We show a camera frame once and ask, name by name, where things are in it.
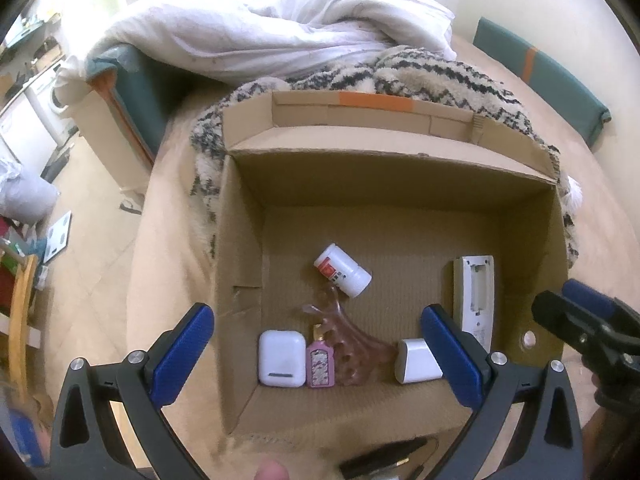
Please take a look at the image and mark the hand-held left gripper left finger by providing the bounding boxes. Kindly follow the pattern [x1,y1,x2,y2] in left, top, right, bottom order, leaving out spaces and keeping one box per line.
[50,302,216,480]

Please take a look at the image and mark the white bathroom scale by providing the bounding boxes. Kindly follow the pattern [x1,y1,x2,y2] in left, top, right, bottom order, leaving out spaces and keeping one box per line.
[42,210,73,264]

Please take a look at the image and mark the blue box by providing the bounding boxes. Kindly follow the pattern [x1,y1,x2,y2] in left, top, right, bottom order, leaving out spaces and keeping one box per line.
[7,407,53,468]

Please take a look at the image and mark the white plastic bag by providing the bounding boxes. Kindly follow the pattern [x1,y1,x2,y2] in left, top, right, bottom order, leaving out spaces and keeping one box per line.
[0,155,60,226]

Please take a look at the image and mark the brown cardboard box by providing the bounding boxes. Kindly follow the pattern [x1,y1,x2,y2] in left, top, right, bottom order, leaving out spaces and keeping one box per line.
[212,90,571,453]

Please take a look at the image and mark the white power adapter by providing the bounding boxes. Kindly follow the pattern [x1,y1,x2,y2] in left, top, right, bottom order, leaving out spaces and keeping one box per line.
[394,338,443,385]

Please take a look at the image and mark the pink perfume bottle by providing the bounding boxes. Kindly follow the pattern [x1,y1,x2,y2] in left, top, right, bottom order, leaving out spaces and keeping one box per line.
[306,324,337,389]

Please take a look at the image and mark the white remote control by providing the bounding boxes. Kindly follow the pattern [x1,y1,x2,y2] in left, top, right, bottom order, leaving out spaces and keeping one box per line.
[452,255,497,353]

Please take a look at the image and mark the black and cream patterned blanket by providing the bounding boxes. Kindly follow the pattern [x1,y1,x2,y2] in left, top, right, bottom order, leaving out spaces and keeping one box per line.
[189,45,583,271]

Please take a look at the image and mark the pink hair claw clip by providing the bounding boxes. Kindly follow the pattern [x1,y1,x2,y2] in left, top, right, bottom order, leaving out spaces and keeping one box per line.
[300,285,398,387]

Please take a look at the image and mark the yellow wooden chair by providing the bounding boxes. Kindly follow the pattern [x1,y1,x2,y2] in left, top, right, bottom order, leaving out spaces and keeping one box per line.
[0,237,41,361]

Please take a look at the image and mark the white duvet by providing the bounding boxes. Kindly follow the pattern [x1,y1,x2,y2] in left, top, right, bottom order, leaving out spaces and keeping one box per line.
[55,0,457,98]

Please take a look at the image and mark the white earbuds case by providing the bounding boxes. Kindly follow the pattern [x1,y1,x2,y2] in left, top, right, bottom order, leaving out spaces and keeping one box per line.
[257,329,307,388]

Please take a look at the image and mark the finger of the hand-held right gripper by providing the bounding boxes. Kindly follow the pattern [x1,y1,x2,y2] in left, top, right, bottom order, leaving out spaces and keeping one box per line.
[561,280,640,328]
[531,290,640,391]

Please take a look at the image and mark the black glossy object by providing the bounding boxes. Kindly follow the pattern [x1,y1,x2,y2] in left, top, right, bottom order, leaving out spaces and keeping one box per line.
[339,436,431,480]

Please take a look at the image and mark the white washing machine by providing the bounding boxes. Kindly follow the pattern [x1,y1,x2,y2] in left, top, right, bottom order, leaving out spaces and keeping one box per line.
[0,62,76,181]

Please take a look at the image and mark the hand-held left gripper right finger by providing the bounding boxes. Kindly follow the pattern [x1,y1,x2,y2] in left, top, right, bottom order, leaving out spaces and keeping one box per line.
[421,303,583,480]

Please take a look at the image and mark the teal upholstered bench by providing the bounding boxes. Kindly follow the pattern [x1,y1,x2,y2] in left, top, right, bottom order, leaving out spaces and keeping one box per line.
[86,42,173,166]

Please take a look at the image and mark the white pill bottle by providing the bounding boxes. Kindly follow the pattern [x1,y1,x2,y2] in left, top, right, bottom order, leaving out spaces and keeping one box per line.
[313,242,373,298]

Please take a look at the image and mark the teal cushion with orange stripe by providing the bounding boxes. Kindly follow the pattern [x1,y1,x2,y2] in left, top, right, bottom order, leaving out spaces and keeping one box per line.
[472,16,612,151]

